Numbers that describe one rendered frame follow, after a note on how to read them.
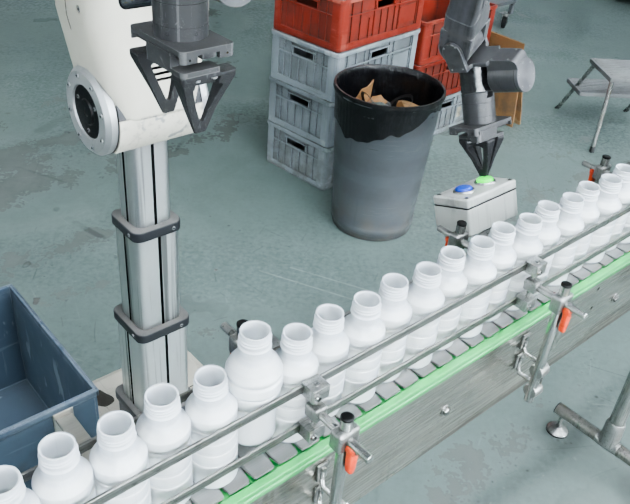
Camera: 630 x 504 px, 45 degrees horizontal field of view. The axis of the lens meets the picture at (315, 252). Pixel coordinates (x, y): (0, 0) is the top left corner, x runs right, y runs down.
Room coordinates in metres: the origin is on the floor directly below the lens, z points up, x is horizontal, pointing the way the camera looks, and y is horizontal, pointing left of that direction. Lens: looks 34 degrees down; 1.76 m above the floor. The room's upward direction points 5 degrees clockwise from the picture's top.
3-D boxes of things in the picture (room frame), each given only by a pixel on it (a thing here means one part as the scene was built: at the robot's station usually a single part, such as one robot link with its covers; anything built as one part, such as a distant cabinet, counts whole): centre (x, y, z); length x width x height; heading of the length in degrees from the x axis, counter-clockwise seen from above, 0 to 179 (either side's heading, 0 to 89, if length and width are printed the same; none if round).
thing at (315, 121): (3.45, -0.05, 0.33); 0.61 x 0.41 x 0.22; 140
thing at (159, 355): (1.28, 0.35, 0.49); 0.13 x 0.13 x 0.40; 44
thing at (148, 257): (1.28, 0.35, 0.74); 0.11 x 0.11 x 0.40; 44
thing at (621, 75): (4.12, -1.65, 0.21); 0.61 x 0.47 x 0.41; 7
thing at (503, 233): (0.98, -0.28, 1.08); 0.06 x 0.06 x 0.17
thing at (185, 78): (0.75, 0.15, 1.44); 0.07 x 0.07 x 0.09; 44
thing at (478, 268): (0.93, -0.24, 1.08); 0.06 x 0.06 x 0.17
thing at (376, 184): (2.87, -0.24, 0.32); 0.45 x 0.45 x 0.64
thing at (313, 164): (3.45, -0.06, 0.11); 0.61 x 0.41 x 0.22; 139
